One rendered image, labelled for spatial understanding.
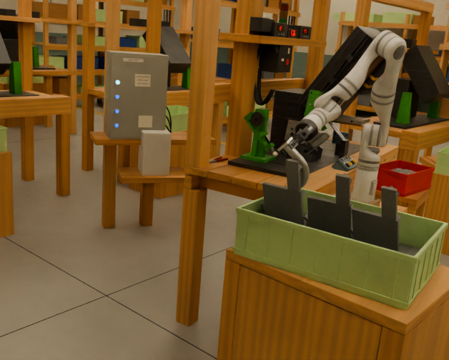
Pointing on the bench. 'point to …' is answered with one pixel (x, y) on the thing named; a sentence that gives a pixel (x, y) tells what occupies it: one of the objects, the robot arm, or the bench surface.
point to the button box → (343, 165)
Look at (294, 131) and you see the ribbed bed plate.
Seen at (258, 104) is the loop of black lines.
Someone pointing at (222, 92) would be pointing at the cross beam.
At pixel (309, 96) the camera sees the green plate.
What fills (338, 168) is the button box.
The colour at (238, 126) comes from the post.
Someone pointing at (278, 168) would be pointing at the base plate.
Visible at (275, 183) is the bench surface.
